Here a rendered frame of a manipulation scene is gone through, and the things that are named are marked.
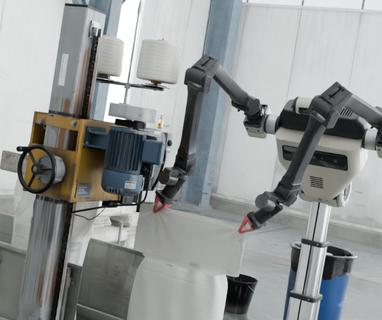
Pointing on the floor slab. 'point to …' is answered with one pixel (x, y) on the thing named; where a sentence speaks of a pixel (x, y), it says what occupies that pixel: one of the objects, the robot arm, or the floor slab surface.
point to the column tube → (70, 89)
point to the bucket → (239, 293)
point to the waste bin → (335, 289)
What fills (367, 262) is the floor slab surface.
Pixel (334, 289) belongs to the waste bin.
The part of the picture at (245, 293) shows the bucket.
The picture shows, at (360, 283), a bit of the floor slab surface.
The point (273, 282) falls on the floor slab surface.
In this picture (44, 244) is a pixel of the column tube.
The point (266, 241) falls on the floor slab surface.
